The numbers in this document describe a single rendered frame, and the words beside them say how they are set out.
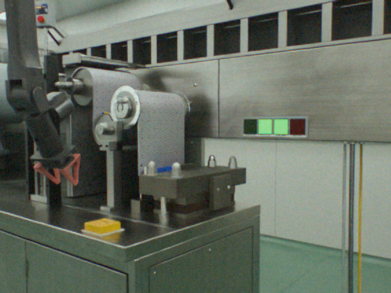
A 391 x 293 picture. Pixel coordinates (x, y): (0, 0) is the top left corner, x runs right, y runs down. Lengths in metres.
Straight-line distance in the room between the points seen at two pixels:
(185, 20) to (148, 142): 0.57
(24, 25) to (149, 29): 0.91
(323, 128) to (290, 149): 2.63
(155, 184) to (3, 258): 0.65
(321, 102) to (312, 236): 2.76
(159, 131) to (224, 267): 0.51
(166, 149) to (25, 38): 0.67
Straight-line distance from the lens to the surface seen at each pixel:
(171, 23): 1.73
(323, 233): 3.95
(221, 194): 1.35
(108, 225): 1.11
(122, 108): 1.36
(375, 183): 3.72
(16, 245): 1.51
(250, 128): 1.44
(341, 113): 1.31
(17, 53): 0.97
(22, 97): 0.96
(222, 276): 1.36
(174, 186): 1.19
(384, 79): 1.29
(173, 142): 1.46
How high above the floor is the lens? 1.20
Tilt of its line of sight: 3 degrees down
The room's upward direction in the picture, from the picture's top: straight up
